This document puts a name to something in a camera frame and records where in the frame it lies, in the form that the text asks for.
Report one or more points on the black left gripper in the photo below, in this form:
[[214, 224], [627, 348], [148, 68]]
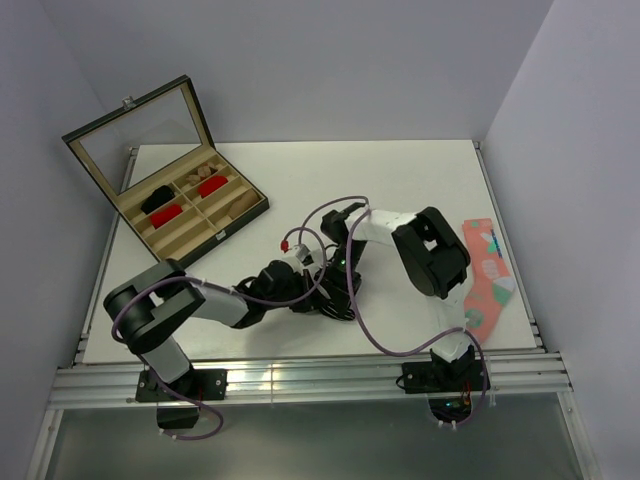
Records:
[[304, 280]]

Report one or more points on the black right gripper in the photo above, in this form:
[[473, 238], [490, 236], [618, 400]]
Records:
[[337, 288]]

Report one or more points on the tan ribbed sock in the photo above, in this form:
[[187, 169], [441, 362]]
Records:
[[246, 201]]

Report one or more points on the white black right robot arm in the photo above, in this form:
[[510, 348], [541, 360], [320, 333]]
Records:
[[434, 259]]

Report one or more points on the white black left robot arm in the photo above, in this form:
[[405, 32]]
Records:
[[148, 309]]

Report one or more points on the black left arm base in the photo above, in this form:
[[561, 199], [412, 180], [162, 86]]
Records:
[[180, 404]]

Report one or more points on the red rolled sock right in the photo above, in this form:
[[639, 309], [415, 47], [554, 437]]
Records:
[[211, 184]]

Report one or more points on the red rolled sock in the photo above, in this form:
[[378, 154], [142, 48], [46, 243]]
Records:
[[164, 215], [211, 184]]

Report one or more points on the beige rolled sock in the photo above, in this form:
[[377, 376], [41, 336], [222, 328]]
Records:
[[201, 173]]

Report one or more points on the red rolled sock left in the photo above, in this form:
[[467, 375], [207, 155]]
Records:
[[164, 215]]

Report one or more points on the black rolled sock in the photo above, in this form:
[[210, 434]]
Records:
[[157, 199]]

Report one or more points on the pink patterned sock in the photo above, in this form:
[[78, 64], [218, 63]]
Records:
[[492, 286]]

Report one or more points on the black compartment storage box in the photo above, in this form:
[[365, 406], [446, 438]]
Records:
[[159, 139]]

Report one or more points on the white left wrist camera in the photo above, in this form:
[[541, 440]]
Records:
[[302, 254]]

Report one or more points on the aluminium rail frame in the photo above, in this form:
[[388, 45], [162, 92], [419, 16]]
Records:
[[320, 403]]

